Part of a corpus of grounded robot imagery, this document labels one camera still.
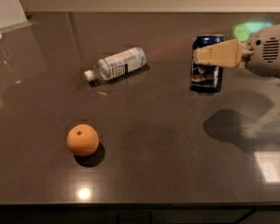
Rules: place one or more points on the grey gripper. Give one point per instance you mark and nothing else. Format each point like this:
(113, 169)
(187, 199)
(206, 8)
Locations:
(268, 54)

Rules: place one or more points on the blue pepsi can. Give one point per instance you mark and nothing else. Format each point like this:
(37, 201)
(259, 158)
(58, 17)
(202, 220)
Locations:
(203, 78)

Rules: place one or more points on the clear plastic water bottle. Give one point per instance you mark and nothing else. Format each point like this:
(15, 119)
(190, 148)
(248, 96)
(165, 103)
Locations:
(117, 65)

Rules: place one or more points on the orange fruit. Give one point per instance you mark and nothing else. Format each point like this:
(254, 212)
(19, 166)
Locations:
(82, 140)

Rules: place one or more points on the white slanted board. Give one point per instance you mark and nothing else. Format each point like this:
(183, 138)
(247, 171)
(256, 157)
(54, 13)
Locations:
(11, 13)

